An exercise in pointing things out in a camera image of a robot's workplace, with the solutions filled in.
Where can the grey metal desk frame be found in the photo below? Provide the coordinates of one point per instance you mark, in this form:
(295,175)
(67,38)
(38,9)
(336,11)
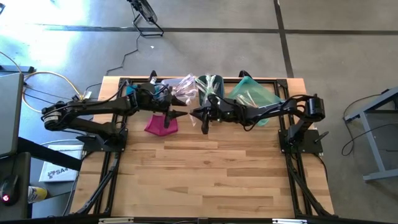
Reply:
(374,155)

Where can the black desk beam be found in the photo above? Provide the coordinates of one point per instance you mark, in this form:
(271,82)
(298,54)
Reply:
(46,154)

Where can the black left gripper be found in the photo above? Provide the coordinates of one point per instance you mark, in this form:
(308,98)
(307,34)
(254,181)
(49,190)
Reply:
(154,102)

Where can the yellow white can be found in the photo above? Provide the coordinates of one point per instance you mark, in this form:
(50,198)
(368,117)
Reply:
(37,194)

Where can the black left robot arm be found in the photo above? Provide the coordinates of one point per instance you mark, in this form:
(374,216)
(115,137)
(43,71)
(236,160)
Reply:
(93,107)

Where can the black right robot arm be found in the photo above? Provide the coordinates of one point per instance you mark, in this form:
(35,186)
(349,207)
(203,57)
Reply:
(280,109)

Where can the silver angle bracket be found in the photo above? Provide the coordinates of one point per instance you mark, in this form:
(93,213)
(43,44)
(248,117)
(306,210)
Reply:
(115,221)
(289,221)

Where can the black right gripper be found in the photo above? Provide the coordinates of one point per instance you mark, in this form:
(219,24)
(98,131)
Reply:
(231,112)

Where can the black floor fan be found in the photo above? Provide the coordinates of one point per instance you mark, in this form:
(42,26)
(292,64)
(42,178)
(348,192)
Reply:
(146,11)

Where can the white printed box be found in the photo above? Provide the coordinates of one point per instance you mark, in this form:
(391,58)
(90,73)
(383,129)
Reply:
(57,174)

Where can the black desk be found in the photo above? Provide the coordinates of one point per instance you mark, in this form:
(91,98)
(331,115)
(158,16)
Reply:
(23,168)

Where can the clear white plastic bin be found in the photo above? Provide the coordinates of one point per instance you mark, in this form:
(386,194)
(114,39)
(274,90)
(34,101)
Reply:
(168,81)

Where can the grey laptop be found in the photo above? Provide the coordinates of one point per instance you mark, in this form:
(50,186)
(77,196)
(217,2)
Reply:
(11,115)

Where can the magenta plastic bin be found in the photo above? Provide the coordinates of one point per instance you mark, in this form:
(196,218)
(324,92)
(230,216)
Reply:
(158,126)

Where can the teal translucent plastic bin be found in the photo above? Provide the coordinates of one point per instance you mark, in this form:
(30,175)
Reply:
(245,85)

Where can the black computer mouse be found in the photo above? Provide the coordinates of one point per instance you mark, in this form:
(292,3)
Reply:
(9,189)

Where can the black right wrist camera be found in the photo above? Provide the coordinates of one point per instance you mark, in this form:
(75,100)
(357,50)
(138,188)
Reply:
(214,113)

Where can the bright blue plastic bin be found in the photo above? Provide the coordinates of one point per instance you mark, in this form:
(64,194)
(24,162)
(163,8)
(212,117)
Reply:
(130,90)

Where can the dark grey plastic bin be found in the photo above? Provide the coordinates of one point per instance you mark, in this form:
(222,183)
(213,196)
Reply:
(219,84)

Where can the black table clamp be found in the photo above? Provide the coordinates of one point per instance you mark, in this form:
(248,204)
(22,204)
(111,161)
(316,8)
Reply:
(245,74)
(153,74)

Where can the black yellow plug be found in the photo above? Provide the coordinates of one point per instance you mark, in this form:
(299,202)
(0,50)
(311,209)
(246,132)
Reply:
(86,95)

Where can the green toothbrush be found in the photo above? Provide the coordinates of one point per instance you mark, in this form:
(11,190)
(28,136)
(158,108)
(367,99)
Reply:
(217,85)
(202,85)
(211,81)

